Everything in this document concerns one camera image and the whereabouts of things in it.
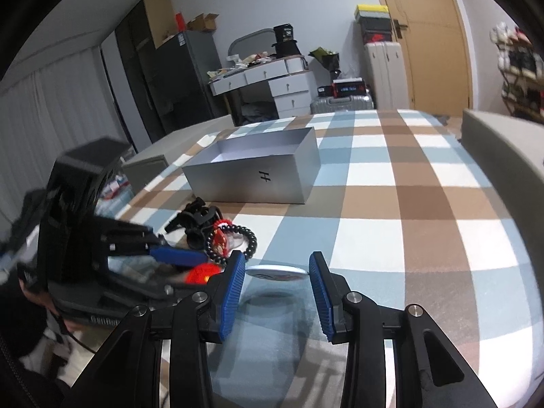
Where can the black hair claw clip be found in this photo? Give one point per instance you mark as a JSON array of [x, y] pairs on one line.
[[197, 216]]

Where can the yellow lid shoe box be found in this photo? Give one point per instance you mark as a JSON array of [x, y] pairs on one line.
[[372, 10]]

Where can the wooden door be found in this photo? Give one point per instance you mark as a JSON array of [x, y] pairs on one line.
[[425, 29]]

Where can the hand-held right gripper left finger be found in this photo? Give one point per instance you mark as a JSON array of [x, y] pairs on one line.
[[233, 293]]

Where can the red glowing ball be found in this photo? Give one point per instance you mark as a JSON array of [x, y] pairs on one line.
[[204, 274]]

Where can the grey cloth bundle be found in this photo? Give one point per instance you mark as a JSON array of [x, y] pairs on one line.
[[259, 112]]

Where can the silver cardboard box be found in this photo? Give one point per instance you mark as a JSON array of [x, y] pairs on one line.
[[255, 178]]

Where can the red charm ornament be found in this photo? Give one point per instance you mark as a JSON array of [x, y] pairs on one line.
[[219, 238]]

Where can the checkered blanket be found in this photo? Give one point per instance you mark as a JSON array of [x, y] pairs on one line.
[[425, 221]]

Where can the black red shoe box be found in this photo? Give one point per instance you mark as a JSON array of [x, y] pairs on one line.
[[377, 37]]

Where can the small black box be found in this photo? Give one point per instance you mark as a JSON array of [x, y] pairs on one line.
[[325, 91]]

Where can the silver suitcase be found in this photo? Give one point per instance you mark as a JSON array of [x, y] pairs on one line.
[[340, 104]]

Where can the flat cardboard sheet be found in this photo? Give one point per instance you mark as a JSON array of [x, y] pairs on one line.
[[159, 21]]

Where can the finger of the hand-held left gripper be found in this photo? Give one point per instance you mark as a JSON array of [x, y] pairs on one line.
[[178, 256], [144, 285]]

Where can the black hat box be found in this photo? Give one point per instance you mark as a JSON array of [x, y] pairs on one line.
[[287, 49]]

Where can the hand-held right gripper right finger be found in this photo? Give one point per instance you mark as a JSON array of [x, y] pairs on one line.
[[319, 297]]

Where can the shoe rack with shoes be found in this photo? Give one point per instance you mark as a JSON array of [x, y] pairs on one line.
[[520, 61]]

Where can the grey upholstered bench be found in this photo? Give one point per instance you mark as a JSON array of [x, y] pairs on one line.
[[510, 157], [170, 144]]

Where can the pile of desk clutter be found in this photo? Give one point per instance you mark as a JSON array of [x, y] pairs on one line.
[[242, 66]]

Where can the black labelled box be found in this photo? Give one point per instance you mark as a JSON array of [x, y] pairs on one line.
[[284, 34]]

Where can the grey curtain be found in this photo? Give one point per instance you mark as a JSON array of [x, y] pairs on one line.
[[42, 114]]

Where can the black box with red stripe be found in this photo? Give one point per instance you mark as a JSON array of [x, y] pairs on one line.
[[348, 87]]

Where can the bouquet in black wrap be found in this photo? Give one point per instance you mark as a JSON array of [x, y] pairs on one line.
[[325, 61]]

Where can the open cardboard box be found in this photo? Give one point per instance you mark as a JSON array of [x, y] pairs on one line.
[[204, 23]]

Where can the white upright suitcase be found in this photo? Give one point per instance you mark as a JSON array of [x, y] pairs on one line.
[[386, 72]]

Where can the dark grey refrigerator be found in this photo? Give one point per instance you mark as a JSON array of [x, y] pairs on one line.
[[191, 80]]

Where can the black wardrobe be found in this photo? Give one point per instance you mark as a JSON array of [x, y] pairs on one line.
[[136, 63]]

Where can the round pin badge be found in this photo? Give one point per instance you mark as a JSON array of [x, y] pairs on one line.
[[276, 273]]

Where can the white desk with drawers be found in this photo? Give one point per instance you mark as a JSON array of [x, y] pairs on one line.
[[293, 89]]

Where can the grey arched chair back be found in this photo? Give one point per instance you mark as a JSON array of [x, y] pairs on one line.
[[248, 40]]

